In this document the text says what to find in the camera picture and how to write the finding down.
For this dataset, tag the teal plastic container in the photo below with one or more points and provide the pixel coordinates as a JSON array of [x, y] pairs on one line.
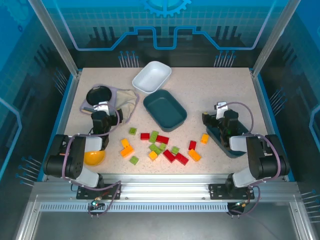
[[163, 110], [214, 136]]

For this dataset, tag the yellow lego brick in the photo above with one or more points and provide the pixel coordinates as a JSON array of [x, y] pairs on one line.
[[204, 138], [126, 143], [152, 155]]

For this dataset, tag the red lego brick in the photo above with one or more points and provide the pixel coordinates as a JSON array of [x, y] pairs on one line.
[[169, 155], [181, 158], [192, 145], [145, 136], [162, 139]]

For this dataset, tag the green lego brick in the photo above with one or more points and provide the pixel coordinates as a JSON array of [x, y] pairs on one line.
[[175, 150], [154, 136], [132, 131], [162, 146], [155, 148], [134, 160]]

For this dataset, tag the white plastic container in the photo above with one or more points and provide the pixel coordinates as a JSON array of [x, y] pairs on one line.
[[151, 77]]

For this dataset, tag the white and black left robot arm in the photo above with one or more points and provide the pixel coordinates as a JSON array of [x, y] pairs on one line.
[[62, 160]]

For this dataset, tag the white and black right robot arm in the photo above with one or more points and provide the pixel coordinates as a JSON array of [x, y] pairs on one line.
[[262, 160]]

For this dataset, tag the black bowl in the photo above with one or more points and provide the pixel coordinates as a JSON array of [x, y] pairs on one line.
[[98, 96]]

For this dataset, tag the beige and lavender cloth bag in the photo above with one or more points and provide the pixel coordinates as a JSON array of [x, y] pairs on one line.
[[125, 100]]

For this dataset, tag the orange lego brick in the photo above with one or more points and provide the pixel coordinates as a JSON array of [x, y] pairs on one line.
[[127, 151], [194, 154]]

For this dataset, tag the yellow plastic bowl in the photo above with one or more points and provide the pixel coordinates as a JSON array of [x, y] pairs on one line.
[[93, 158]]

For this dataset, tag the small controller board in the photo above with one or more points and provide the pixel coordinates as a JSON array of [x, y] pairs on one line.
[[241, 205], [96, 203]]

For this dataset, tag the blue printed clear panel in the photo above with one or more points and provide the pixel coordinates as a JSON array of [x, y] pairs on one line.
[[160, 25]]

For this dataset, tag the aluminium table side rail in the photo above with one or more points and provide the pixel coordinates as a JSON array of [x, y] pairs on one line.
[[68, 105], [265, 110]]

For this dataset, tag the aluminium mounting rail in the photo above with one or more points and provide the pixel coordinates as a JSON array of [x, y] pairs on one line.
[[162, 186]]

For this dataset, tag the aluminium frame post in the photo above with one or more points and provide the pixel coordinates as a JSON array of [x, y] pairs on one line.
[[273, 37], [53, 37]]

